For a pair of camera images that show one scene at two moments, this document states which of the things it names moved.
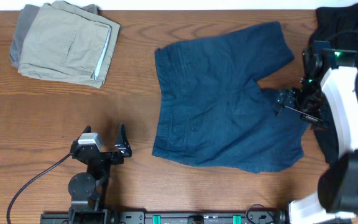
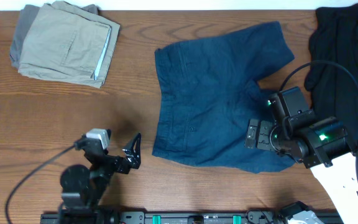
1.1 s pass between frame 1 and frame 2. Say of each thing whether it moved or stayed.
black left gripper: moved
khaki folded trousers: stayed
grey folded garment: stayed
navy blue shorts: stayed
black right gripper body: moved
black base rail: stayed
